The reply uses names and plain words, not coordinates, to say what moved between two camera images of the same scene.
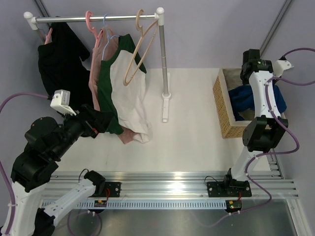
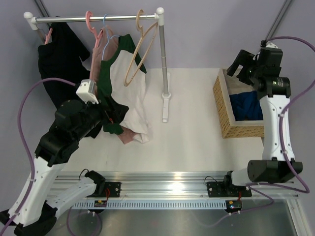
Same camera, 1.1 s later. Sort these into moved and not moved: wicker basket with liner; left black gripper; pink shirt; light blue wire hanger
Moved: left black gripper
Not moved: wicker basket with liner; light blue wire hanger; pink shirt
